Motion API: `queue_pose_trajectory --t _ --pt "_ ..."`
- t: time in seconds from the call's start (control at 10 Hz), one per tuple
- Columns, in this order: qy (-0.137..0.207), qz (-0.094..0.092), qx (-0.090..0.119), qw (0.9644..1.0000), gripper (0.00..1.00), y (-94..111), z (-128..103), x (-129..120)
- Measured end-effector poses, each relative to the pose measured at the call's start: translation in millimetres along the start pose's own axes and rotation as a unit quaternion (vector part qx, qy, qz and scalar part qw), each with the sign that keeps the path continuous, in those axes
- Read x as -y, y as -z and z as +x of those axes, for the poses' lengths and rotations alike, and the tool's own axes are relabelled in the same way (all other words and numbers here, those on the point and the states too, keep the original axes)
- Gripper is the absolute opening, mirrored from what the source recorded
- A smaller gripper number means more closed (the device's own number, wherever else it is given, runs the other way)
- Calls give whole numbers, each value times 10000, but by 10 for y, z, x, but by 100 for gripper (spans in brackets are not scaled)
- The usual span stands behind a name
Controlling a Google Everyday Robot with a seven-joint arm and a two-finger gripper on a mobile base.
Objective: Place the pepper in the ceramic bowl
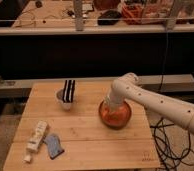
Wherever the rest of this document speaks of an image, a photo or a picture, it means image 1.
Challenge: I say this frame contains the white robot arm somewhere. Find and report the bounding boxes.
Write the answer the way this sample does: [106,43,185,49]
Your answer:
[105,73,194,135]

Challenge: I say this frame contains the orange ceramic bowl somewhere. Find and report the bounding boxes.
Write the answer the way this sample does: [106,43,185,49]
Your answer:
[98,101,132,129]

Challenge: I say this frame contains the black and white striped block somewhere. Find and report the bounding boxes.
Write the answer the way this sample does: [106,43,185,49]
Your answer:
[62,80,75,103]

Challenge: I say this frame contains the white cup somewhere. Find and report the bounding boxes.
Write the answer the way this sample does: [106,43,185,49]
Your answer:
[56,89,74,110]

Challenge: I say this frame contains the blue sponge cloth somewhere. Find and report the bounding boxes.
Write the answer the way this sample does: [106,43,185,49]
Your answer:
[43,134,64,159]

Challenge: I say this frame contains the white squeeze bottle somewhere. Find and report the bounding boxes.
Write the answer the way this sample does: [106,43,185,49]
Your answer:
[24,121,48,163]

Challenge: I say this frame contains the black object on bench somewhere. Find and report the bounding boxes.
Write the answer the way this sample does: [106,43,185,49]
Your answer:
[97,10,121,26]

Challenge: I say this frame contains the orange crate on bench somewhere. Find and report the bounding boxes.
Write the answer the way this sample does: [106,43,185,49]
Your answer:
[121,3,162,25]

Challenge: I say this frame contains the black hanging cable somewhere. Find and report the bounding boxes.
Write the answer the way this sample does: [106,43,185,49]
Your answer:
[157,19,170,93]

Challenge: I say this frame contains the black floor cables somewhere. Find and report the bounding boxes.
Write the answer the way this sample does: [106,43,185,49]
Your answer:
[149,117,194,171]

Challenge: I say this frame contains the right grey metal post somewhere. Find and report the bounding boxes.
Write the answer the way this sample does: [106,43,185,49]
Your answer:
[165,0,182,30]

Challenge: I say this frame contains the grey metal post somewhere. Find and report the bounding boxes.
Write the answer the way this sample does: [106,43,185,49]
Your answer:
[165,0,182,30]
[73,0,83,31]

